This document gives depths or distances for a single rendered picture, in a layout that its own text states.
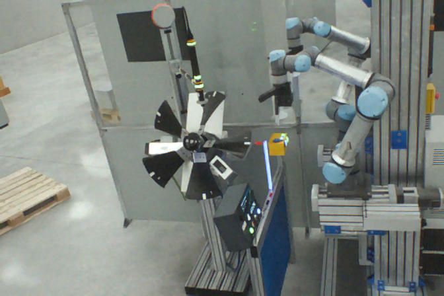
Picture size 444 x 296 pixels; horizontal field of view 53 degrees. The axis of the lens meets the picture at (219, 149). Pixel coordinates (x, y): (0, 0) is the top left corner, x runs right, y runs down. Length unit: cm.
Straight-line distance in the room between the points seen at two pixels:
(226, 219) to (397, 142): 104
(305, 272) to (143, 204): 162
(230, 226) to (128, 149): 213
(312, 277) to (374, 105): 176
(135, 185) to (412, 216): 251
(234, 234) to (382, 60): 110
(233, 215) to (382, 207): 85
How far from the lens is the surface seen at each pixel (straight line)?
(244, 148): 262
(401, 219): 236
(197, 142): 270
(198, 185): 268
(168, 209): 409
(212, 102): 278
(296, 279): 341
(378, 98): 197
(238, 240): 198
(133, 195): 417
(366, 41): 272
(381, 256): 290
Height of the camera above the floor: 231
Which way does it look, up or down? 25 degrees down
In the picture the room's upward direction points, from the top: 10 degrees counter-clockwise
